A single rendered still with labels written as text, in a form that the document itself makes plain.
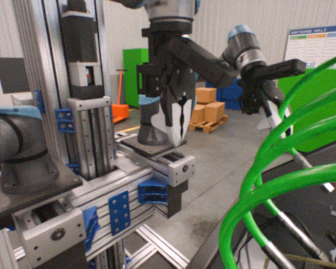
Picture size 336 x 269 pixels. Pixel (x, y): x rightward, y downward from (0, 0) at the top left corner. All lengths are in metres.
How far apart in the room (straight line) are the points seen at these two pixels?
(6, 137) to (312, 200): 0.89
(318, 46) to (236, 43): 6.25
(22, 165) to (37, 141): 0.07
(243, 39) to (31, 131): 0.63
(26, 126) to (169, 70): 0.43
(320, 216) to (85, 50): 0.95
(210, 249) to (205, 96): 4.43
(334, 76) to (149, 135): 3.05
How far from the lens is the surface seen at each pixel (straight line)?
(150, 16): 0.37
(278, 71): 0.56
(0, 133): 0.60
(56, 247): 0.67
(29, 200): 0.68
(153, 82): 0.37
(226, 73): 0.30
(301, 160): 0.54
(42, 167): 0.70
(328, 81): 3.62
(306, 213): 0.88
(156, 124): 0.39
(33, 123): 0.67
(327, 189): 0.55
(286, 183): 0.20
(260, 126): 0.55
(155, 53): 0.39
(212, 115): 4.60
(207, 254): 0.57
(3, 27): 6.34
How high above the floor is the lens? 1.38
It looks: 19 degrees down
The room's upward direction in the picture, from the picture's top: straight up
